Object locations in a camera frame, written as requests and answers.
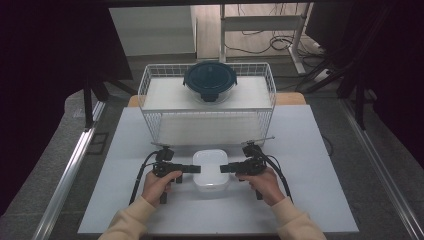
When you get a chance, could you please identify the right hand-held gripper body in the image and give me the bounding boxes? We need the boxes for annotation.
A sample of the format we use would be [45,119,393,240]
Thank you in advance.
[237,135,276,201]

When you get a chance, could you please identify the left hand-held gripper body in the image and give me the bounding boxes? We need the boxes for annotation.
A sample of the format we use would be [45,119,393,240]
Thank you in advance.
[150,142,184,205]

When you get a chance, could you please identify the white square container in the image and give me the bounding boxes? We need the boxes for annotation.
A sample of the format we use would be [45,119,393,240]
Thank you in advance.
[192,148,231,194]

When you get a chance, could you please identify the white wire shelf rack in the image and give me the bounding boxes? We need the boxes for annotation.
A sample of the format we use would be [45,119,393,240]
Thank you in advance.
[137,62,278,148]

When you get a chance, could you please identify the round container with blue lid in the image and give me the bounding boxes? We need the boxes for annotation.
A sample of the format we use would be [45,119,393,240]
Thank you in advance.
[182,60,239,104]

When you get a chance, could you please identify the person's left hand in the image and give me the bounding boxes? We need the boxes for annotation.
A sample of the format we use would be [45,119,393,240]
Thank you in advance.
[141,169,183,209]

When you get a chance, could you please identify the person's right hand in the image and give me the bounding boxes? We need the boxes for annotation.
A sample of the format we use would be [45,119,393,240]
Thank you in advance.
[235,166,287,207]

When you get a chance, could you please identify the wooden table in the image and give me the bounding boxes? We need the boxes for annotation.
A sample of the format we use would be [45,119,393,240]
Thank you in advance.
[127,92,307,108]

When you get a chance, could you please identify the black stand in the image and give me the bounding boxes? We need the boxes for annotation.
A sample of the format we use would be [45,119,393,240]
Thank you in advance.
[299,68,367,132]
[82,75,138,132]

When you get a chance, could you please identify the white panel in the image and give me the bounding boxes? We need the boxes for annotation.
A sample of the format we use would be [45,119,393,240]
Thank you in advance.
[108,5,197,57]

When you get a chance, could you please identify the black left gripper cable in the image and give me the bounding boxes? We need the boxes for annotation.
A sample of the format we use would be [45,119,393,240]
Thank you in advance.
[128,150,160,206]

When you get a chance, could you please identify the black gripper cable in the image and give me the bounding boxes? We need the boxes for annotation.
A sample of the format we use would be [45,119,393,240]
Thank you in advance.
[128,150,160,206]
[255,148,295,204]

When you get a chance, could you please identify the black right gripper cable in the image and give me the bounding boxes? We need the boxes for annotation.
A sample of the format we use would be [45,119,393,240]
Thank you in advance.
[255,148,295,204]

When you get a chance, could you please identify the thin black cable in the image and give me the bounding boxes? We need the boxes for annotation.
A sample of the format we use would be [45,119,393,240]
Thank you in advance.
[321,134,335,158]

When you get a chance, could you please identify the aluminium rail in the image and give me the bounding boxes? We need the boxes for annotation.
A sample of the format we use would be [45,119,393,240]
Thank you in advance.
[31,99,108,240]
[339,99,424,240]

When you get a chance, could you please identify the black floor cables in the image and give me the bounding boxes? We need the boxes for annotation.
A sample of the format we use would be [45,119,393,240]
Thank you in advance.
[224,29,322,56]

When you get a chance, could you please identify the white desk frame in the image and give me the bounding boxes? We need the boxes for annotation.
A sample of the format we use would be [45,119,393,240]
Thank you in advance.
[218,2,313,75]

